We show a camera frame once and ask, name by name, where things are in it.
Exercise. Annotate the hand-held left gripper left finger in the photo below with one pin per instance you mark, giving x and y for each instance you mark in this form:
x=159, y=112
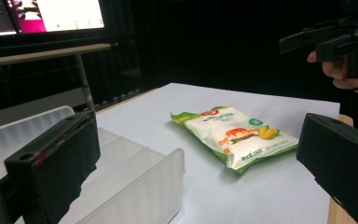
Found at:
x=56, y=161

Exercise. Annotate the metal stand with crossbar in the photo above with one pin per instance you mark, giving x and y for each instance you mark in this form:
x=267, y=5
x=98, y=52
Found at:
x=43, y=54

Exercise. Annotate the bright computer monitor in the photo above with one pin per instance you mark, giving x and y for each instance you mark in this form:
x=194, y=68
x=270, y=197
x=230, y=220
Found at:
x=68, y=14

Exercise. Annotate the translucent plastic storage box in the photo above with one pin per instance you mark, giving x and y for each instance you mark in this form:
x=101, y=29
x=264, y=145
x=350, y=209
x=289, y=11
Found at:
x=127, y=180

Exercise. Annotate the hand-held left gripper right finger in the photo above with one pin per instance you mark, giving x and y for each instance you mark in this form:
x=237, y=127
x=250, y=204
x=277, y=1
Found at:
x=341, y=155

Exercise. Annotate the green and white food packet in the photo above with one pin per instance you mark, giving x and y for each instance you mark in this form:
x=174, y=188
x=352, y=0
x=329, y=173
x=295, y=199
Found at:
x=242, y=137

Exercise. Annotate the white table cover sheet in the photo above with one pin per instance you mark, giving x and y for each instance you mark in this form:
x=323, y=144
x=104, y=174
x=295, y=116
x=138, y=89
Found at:
x=230, y=193

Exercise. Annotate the black curtain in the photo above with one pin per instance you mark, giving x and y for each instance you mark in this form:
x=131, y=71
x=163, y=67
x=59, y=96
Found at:
x=217, y=40

